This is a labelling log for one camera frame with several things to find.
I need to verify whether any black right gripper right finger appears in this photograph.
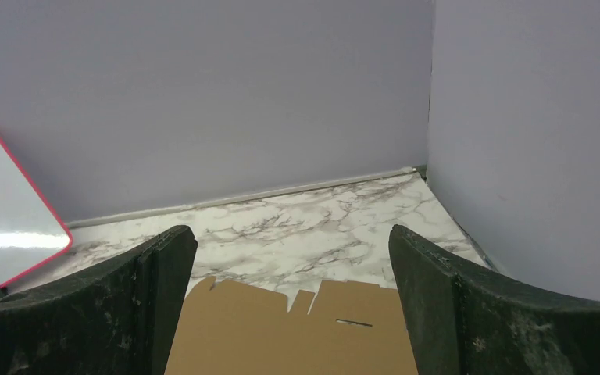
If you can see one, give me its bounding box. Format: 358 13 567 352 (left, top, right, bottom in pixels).
388 225 600 374

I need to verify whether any brown cardboard box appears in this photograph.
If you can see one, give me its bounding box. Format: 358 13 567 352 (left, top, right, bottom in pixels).
166 277 417 374

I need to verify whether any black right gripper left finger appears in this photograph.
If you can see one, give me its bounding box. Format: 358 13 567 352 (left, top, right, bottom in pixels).
0 225 198 374

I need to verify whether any pink framed whiteboard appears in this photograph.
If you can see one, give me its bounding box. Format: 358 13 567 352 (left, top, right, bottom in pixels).
0 138 73 287

